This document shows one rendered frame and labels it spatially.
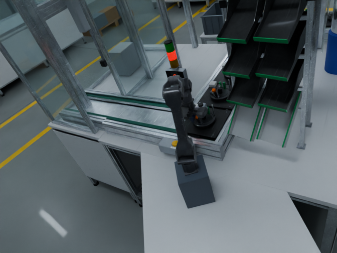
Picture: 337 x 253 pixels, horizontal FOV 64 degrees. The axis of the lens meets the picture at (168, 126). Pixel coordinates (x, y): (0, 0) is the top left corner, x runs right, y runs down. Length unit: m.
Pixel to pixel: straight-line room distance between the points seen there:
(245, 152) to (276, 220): 0.42
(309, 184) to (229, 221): 0.41
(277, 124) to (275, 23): 0.49
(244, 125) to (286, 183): 0.34
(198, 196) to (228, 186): 0.18
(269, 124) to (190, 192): 0.51
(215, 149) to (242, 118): 0.22
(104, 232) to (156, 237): 1.28
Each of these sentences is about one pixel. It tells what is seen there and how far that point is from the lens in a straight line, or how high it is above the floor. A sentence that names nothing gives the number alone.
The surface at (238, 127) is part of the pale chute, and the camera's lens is 1.46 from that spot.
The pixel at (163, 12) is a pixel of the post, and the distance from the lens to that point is 1.52.
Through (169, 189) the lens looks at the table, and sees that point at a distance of 1.47.
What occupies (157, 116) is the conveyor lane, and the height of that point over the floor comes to 0.92.
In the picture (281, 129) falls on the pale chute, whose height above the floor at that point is 1.05.
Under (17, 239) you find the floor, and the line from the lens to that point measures 3.11.
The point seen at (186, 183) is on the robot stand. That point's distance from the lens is 1.22.
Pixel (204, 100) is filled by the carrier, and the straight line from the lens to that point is 1.78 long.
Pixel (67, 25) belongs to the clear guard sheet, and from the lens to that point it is 2.52.
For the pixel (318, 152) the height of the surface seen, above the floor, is 0.86.
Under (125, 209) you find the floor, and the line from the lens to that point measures 2.62.
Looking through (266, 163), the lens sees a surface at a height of 0.86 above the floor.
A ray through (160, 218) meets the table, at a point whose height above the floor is 0.86.
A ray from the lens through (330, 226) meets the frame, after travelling 1.58.
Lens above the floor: 2.01
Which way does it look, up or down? 39 degrees down
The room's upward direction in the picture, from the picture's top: 20 degrees counter-clockwise
